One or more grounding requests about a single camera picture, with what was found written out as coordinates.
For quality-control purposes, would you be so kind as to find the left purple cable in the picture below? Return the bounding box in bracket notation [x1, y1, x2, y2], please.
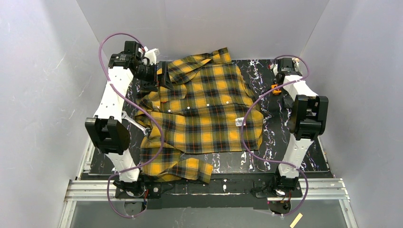
[98, 33, 165, 219]

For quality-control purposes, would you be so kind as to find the silver wrench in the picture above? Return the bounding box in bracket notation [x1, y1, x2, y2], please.
[121, 111, 151, 136]

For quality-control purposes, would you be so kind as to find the orange tape measure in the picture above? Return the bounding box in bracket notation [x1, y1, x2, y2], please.
[271, 84, 281, 95]

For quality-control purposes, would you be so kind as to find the aluminium frame rail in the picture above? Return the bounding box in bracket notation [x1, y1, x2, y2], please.
[59, 177, 358, 228]

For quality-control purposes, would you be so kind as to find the tan tape strip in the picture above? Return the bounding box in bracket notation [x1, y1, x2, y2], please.
[289, 213, 303, 228]

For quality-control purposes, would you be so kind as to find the yellow plaid flannel shirt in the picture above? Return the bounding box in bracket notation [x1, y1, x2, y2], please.
[133, 47, 264, 183]

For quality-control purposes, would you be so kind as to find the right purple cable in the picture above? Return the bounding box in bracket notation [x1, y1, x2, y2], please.
[240, 55, 311, 218]

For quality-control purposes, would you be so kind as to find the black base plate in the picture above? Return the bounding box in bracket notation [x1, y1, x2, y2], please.
[113, 173, 304, 211]

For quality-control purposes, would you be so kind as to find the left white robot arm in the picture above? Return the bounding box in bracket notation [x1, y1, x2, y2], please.
[85, 41, 172, 183]

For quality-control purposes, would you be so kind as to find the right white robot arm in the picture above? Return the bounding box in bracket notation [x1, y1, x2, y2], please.
[271, 55, 329, 190]

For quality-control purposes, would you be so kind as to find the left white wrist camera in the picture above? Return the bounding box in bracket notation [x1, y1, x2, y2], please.
[142, 47, 160, 65]

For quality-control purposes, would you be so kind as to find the purple cable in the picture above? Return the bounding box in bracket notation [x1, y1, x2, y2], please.
[98, 33, 165, 219]
[240, 55, 311, 218]

